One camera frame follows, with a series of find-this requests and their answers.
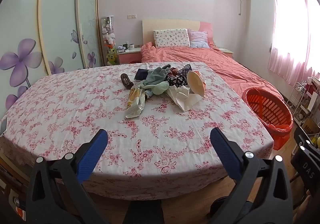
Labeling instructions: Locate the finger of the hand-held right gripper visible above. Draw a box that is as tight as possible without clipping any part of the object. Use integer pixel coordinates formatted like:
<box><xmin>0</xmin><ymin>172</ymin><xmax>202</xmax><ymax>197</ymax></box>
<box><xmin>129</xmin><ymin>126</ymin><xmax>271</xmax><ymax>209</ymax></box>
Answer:
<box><xmin>293</xmin><ymin>126</ymin><xmax>320</xmax><ymax>152</ymax></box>

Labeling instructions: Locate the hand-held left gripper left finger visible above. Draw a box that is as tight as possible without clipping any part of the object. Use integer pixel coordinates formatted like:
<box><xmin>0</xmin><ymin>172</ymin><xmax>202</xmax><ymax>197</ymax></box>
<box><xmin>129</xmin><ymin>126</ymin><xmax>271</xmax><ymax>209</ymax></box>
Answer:
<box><xmin>25</xmin><ymin>128</ymin><xmax>110</xmax><ymax>224</ymax></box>

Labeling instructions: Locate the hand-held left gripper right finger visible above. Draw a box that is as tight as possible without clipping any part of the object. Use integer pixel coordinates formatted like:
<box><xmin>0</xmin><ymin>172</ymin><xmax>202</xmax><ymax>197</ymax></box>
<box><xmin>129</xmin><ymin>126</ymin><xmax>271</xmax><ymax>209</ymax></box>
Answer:
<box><xmin>209</xmin><ymin>128</ymin><xmax>293</xmax><ymax>224</ymax></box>

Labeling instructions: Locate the red plastic laundry basket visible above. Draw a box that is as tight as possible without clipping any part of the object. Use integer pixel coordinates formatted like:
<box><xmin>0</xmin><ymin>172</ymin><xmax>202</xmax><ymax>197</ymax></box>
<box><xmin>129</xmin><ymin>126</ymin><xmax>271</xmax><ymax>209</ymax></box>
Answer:
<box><xmin>242</xmin><ymin>87</ymin><xmax>293</xmax><ymax>151</ymax></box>

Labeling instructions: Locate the brown hair clip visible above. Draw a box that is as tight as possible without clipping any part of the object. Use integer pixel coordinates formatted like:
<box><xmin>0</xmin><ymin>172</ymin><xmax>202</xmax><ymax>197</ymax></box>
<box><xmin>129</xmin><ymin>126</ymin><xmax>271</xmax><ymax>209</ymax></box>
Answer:
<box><xmin>120</xmin><ymin>73</ymin><xmax>132</xmax><ymax>89</ymax></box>

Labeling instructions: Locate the black floral cloth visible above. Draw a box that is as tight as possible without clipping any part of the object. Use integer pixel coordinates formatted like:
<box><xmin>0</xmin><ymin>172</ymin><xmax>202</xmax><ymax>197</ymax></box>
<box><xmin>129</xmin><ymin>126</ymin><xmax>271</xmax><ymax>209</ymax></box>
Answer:
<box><xmin>166</xmin><ymin>74</ymin><xmax>188</xmax><ymax>88</ymax></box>

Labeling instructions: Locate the light green cloth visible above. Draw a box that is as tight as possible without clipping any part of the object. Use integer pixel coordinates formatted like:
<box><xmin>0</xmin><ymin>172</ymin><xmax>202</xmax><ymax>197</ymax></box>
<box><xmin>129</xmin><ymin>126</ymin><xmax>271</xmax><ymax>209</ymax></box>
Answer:
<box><xmin>149</xmin><ymin>82</ymin><xmax>171</xmax><ymax>96</ymax></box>

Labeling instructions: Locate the navy cloth pouch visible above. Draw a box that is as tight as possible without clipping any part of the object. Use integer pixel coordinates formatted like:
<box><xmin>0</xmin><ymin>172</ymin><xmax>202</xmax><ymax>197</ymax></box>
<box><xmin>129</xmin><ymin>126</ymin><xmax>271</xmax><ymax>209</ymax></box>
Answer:
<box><xmin>134</xmin><ymin>68</ymin><xmax>151</xmax><ymax>81</ymax></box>

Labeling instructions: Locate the grey-blue cloth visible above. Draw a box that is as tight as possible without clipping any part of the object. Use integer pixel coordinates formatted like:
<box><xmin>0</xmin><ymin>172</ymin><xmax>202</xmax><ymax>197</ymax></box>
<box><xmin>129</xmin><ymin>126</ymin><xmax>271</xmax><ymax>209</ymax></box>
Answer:
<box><xmin>140</xmin><ymin>64</ymin><xmax>172</xmax><ymax>88</ymax></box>

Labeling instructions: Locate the cardboard box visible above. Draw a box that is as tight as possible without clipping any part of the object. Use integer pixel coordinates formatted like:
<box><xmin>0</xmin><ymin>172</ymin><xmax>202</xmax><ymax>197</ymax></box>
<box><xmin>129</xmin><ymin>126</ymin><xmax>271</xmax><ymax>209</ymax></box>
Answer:
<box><xmin>301</xmin><ymin>116</ymin><xmax>320</xmax><ymax>137</ymax></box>

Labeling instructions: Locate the white board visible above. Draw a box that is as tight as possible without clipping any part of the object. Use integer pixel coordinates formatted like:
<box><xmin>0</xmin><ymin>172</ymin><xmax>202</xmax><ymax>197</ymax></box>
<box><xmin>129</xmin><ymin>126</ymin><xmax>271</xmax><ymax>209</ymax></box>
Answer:
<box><xmin>307</xmin><ymin>90</ymin><xmax>320</xmax><ymax>112</ymax></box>

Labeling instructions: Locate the dark shoe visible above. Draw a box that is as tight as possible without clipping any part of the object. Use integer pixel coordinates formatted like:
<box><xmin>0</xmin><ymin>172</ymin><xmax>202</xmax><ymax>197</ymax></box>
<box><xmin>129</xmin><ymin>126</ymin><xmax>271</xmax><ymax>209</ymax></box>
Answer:
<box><xmin>209</xmin><ymin>196</ymin><xmax>228</xmax><ymax>217</ymax></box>

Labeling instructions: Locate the pink floral tablecloth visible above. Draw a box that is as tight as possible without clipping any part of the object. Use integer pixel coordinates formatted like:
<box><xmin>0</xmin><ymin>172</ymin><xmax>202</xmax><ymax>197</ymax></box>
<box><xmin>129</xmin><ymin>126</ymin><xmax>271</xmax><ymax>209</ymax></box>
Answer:
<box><xmin>0</xmin><ymin>62</ymin><xmax>274</xmax><ymax>201</ymax></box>

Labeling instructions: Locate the white device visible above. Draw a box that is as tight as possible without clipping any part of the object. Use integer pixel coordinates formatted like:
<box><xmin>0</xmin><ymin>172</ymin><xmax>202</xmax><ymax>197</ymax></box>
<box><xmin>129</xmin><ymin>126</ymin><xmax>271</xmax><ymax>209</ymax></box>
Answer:
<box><xmin>0</xmin><ymin>118</ymin><xmax>8</xmax><ymax>137</ymax></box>

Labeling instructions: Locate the bed with pink duvet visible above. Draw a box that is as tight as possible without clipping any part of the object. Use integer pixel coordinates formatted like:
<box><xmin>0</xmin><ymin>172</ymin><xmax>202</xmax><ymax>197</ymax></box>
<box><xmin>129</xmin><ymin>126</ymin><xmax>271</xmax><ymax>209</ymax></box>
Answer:
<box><xmin>140</xmin><ymin>42</ymin><xmax>285</xmax><ymax>105</ymax></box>

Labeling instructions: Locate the green plush toy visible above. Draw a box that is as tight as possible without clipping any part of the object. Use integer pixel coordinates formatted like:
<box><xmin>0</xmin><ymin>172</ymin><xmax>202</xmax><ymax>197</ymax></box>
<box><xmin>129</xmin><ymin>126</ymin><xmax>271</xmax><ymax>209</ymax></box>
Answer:
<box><xmin>107</xmin><ymin>48</ymin><xmax>118</xmax><ymax>66</ymax></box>

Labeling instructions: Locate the pink white nightstand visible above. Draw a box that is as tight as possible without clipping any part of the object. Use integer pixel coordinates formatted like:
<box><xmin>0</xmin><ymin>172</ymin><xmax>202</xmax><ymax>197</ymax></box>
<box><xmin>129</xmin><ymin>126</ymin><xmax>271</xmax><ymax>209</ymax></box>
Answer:
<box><xmin>220</xmin><ymin>48</ymin><xmax>234</xmax><ymax>59</ymax></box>
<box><xmin>117</xmin><ymin>48</ymin><xmax>142</xmax><ymax>65</ymax></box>

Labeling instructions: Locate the pink curtain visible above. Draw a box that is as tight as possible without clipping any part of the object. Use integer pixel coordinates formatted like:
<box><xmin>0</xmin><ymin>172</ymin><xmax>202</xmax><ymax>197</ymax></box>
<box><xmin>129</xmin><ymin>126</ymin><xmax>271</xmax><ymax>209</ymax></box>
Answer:
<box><xmin>267</xmin><ymin>0</ymin><xmax>320</xmax><ymax>87</ymax></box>

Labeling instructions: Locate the pink striped pillow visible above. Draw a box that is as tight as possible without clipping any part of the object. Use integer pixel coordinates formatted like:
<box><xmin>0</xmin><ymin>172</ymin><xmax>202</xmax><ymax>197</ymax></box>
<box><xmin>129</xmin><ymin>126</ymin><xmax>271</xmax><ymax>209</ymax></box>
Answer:
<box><xmin>188</xmin><ymin>29</ymin><xmax>210</xmax><ymax>49</ymax></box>

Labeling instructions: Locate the clear tube of plush toys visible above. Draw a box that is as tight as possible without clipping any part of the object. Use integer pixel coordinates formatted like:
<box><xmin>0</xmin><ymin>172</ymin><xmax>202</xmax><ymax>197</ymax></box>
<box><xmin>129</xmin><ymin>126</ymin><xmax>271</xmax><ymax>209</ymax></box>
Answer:
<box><xmin>101</xmin><ymin>16</ymin><xmax>117</xmax><ymax>66</ymax></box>

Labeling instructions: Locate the floral print pillow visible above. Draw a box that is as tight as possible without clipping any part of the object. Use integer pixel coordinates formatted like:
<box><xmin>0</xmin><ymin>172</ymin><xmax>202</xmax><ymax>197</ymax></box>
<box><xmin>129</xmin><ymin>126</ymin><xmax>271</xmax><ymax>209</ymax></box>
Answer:
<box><xmin>153</xmin><ymin>29</ymin><xmax>191</xmax><ymax>49</ymax></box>

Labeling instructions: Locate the wardrobe with purple flower doors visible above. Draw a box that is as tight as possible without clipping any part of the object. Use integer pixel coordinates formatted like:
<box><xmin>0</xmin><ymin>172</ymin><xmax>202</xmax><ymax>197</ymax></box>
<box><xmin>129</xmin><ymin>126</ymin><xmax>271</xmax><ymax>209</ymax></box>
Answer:
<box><xmin>0</xmin><ymin>0</ymin><xmax>104</xmax><ymax>114</ymax></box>

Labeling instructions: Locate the beige pink bed headboard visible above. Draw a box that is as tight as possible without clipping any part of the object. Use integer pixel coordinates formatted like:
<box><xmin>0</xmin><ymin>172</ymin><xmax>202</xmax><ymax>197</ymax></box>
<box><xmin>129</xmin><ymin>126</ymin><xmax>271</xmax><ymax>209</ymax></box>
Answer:
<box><xmin>142</xmin><ymin>19</ymin><xmax>213</xmax><ymax>45</ymax></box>

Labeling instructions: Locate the white air conditioner pipe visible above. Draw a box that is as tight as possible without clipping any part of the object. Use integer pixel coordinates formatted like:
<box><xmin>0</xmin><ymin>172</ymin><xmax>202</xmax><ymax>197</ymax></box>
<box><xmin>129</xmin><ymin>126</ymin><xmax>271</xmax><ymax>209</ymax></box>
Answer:
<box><xmin>238</xmin><ymin>0</ymin><xmax>251</xmax><ymax>16</ymax></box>

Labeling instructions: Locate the white wire rack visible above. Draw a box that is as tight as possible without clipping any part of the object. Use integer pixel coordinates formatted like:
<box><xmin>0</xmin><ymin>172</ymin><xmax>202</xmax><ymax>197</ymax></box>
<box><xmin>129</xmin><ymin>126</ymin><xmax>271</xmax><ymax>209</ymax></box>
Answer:
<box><xmin>286</xmin><ymin>82</ymin><xmax>308</xmax><ymax>124</ymax></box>

